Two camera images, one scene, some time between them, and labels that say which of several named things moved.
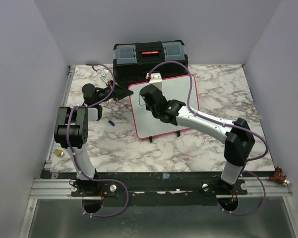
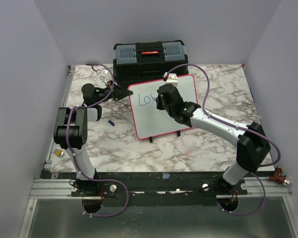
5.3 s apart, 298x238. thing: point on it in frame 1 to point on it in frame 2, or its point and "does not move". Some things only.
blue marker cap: [111, 122] does not move
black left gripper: [120, 92] does not move
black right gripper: [148, 107] to [159, 104]
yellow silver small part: [58, 152] does not move
